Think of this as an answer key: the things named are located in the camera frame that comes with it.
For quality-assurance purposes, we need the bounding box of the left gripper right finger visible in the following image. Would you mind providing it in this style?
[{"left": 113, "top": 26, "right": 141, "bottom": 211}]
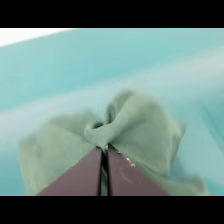
[{"left": 107, "top": 145, "right": 169, "bottom": 197}]

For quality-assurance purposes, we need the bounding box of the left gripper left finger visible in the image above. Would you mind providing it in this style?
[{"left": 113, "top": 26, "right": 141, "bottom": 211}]
[{"left": 37, "top": 147, "right": 103, "bottom": 197}]

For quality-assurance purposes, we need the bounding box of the green T-shirt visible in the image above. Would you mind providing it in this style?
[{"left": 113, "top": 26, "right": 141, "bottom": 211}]
[{"left": 19, "top": 88, "right": 208, "bottom": 197}]

